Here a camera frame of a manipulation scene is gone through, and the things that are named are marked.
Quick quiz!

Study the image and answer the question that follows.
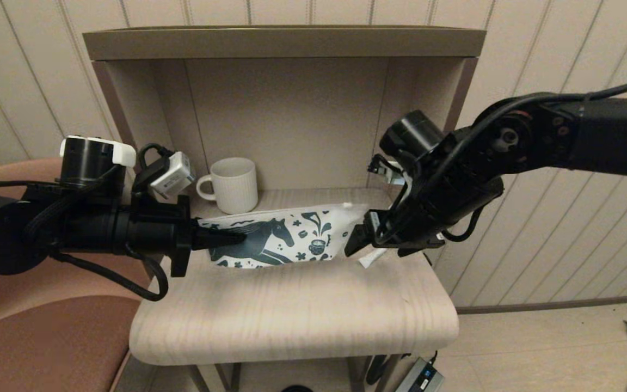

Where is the small white plastic piece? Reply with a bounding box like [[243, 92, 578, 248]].
[[358, 248, 389, 268]]

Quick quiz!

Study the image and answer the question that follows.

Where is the white pouch with horse print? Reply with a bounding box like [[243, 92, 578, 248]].
[[196, 203, 371, 269]]

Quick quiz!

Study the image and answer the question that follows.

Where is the white ribbed ceramic mug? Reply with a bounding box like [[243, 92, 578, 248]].
[[196, 157, 259, 215]]

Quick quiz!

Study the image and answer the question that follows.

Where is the grey power adapter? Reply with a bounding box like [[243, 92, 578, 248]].
[[395, 357, 445, 392]]

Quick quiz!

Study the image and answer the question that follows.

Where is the brown baseboard strip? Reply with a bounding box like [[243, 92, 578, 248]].
[[455, 293, 627, 316]]

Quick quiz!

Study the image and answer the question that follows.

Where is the light wood shelf cabinet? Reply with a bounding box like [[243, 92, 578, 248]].
[[82, 26, 485, 392]]

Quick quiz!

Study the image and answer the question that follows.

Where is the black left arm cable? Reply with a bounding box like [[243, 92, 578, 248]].
[[47, 248, 169, 302]]

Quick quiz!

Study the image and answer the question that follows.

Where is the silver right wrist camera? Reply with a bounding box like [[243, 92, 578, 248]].
[[368, 155, 409, 188]]

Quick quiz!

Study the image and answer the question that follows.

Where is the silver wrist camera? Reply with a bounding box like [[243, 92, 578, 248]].
[[134, 143, 197, 201], [368, 155, 409, 188]]

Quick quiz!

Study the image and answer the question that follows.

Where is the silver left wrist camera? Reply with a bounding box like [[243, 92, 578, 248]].
[[134, 143, 197, 201]]

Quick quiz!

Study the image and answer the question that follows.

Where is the black sleeved cord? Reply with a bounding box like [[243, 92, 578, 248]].
[[366, 354, 389, 385]]

